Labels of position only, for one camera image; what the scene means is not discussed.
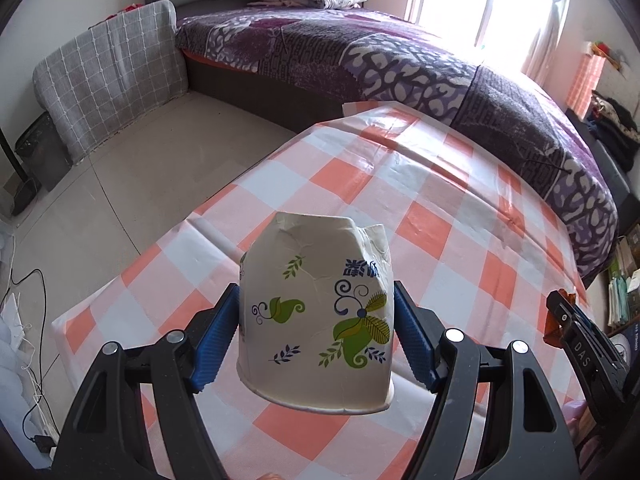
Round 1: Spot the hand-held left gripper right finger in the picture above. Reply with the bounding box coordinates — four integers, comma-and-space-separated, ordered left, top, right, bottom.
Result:
392, 280, 582, 480

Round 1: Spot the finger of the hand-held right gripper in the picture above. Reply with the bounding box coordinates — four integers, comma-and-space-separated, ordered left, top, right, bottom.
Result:
546, 290, 584, 335

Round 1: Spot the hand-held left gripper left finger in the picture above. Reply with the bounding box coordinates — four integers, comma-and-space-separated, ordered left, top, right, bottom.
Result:
52, 283, 241, 480

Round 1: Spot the white floral paper cup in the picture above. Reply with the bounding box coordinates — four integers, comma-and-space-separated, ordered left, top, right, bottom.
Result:
236, 211, 396, 416

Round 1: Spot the orange white checkered tablecloth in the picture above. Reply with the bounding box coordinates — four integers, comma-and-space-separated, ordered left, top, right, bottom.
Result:
52, 101, 592, 480

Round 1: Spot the black bench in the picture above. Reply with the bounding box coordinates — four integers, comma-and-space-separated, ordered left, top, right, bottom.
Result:
565, 109, 637, 222

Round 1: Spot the pile of folded clothes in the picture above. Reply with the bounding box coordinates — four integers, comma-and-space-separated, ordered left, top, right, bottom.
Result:
587, 91, 640, 172

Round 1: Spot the white cloth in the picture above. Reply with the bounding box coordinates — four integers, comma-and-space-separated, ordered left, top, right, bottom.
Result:
0, 287, 42, 461

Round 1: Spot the pink curtain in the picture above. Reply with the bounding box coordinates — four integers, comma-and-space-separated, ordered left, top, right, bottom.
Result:
570, 52, 607, 117

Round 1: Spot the black mesh basket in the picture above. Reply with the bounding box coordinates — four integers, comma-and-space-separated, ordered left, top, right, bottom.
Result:
14, 110, 74, 194

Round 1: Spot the bed with purple quilt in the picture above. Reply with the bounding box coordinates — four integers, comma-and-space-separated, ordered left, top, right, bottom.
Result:
173, 7, 622, 289

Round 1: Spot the grey checked cushion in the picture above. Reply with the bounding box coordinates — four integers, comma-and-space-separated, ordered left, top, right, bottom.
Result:
32, 0, 189, 164

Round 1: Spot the window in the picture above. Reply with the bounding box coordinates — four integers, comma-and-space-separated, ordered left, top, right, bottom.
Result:
404, 0, 567, 77

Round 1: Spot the black cable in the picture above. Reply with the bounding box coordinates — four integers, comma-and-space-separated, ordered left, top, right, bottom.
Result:
9, 267, 57, 441

